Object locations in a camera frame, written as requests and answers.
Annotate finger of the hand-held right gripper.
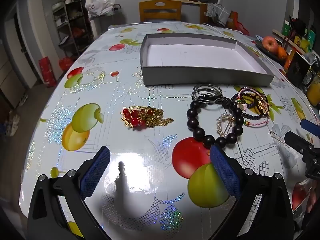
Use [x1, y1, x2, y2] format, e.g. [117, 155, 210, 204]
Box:
[300, 119, 320, 137]
[284, 131, 316, 156]

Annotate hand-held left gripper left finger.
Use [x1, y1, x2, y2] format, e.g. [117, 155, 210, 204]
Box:
[27, 146, 111, 240]

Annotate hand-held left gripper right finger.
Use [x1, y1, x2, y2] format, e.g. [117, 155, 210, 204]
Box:
[207, 145, 294, 240]

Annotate pearl strand bracelet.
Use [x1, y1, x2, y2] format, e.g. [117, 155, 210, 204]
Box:
[269, 130, 287, 147]

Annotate pink cord bracelet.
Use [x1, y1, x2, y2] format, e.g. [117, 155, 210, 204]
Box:
[237, 87, 271, 128]

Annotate small bead bracelet gold charm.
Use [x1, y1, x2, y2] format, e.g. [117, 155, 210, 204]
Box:
[240, 100, 269, 122]

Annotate large dark wooden bead bracelet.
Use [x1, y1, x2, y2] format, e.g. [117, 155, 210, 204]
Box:
[187, 97, 244, 149]

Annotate gold necklace with red beads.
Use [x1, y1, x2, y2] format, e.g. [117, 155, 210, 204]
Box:
[121, 106, 174, 130]

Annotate medium black bead bracelet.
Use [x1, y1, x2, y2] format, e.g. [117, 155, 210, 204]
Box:
[230, 93, 259, 110]

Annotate silver bangle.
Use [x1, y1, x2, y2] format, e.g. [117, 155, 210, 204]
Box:
[193, 84, 223, 97]
[191, 90, 223, 104]

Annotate grey cardboard box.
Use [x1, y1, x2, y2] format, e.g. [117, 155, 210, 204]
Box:
[139, 33, 275, 87]

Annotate orange juice bottle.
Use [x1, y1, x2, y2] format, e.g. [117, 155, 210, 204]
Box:
[306, 76, 320, 107]

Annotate black mug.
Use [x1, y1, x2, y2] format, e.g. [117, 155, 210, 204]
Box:
[286, 52, 312, 88]

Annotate fruit print tablecloth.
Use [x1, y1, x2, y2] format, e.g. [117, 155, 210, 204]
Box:
[20, 21, 320, 240]

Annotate green boxes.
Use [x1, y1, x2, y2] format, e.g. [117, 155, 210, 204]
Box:
[282, 17, 317, 53]

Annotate dark fruit plate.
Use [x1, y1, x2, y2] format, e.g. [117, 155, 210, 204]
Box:
[255, 40, 287, 64]

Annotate red apple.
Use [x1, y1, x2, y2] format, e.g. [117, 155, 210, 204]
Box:
[262, 36, 279, 54]

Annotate red box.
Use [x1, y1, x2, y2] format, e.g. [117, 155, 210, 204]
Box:
[38, 57, 58, 88]

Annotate red plastic bag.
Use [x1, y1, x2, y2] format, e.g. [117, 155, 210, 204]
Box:
[58, 57, 74, 71]

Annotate red cloth bag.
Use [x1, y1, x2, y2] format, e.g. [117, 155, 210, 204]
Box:
[226, 11, 250, 36]

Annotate grey checkered cloth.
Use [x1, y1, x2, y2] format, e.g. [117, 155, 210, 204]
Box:
[207, 2, 231, 27]

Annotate metal storage rack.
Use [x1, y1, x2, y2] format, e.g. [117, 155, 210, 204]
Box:
[52, 0, 94, 57]

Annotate wooden chair with cloth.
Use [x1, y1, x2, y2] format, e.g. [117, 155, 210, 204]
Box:
[199, 3, 213, 24]

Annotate white plastic bag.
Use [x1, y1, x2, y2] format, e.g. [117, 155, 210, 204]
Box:
[85, 0, 116, 17]

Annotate white cable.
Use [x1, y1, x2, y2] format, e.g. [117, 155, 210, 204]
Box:
[202, 23, 227, 34]

